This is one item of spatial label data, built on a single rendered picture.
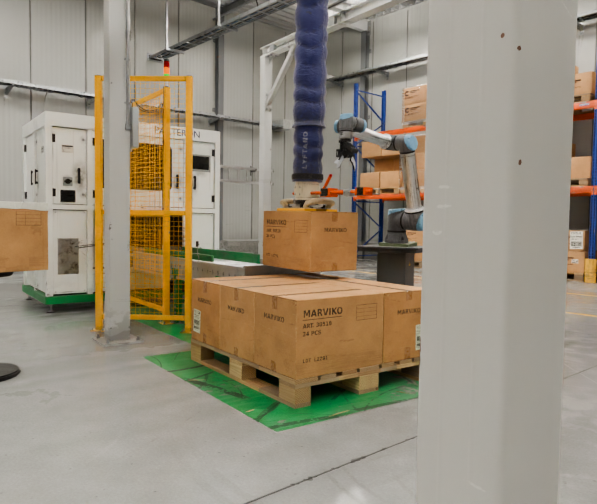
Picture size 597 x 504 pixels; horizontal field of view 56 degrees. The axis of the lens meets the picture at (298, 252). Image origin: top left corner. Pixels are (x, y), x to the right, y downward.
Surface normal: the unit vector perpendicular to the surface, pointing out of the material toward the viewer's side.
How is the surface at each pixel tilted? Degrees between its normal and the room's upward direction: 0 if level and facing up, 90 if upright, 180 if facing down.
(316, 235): 91
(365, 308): 90
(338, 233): 91
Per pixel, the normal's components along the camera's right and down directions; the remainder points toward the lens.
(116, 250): 0.59, 0.05
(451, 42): -0.81, 0.02
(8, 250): 0.80, 0.04
